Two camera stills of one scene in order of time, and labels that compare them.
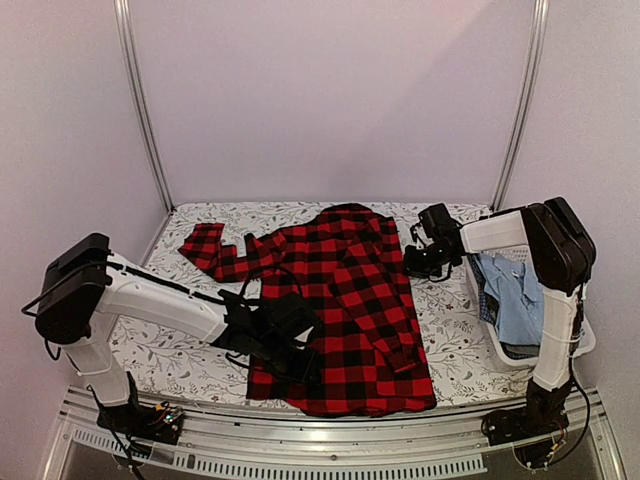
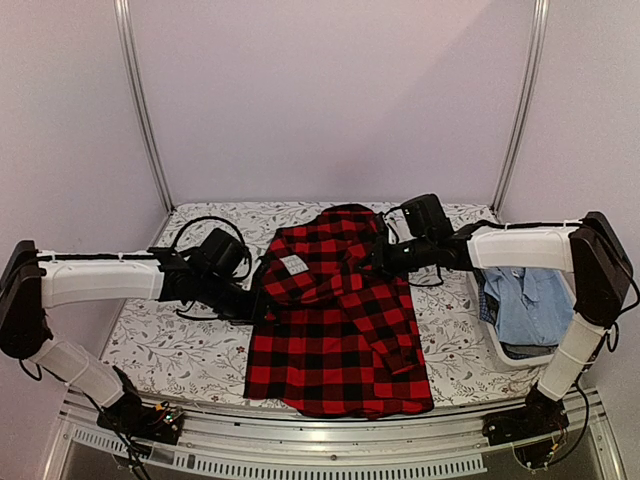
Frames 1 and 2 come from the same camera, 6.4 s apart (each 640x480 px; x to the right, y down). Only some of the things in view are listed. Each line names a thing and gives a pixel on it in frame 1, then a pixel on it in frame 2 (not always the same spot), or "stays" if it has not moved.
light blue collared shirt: x=516 y=287 stays
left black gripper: x=302 y=374 → x=256 y=310
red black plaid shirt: x=343 y=268 stays
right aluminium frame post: x=539 y=43 stays
